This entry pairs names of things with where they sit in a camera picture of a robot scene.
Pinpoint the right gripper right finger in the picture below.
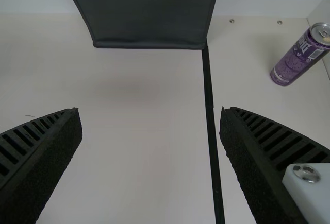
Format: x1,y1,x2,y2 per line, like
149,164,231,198
219,106,330,224

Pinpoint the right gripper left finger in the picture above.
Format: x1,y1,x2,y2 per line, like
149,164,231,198
0,108,84,224

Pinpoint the black strip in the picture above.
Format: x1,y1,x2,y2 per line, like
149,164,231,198
202,45,226,224

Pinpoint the purple can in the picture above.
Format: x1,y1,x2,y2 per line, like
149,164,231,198
270,22,330,86

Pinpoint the dark grey bag with straps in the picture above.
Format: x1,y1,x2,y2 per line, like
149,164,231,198
59,0,222,50

